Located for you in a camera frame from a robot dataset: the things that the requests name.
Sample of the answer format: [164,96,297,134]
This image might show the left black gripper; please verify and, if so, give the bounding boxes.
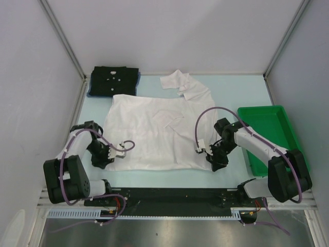
[86,139,114,169]

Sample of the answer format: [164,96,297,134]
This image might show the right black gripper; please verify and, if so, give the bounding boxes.
[205,139,238,172]

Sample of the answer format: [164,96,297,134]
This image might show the white long sleeve shirt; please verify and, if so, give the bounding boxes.
[103,70,218,171]

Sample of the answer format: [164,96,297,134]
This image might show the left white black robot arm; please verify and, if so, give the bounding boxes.
[43,121,114,206]

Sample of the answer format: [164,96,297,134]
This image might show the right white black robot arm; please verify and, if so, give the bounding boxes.
[206,118,313,203]

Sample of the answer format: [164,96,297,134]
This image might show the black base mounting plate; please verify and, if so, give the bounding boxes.
[84,187,268,218]

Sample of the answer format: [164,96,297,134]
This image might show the green plastic tray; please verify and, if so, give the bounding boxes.
[237,105,312,178]

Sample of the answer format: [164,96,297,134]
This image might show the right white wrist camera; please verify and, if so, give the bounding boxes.
[195,139,209,154]

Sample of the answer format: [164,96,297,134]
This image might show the light blue cable duct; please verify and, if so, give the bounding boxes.
[47,209,241,221]

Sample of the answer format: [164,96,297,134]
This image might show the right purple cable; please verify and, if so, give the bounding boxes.
[194,106,304,235]

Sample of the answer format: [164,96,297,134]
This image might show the aluminium front rail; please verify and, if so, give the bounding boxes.
[37,189,317,210]

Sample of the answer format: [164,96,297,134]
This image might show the left aluminium frame post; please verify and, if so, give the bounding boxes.
[38,0,86,81]

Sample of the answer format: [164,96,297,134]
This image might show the aluminium frame post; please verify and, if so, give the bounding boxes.
[263,0,312,80]
[38,0,86,81]

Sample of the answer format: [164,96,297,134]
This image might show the right aluminium frame post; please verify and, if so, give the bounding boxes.
[263,0,312,80]

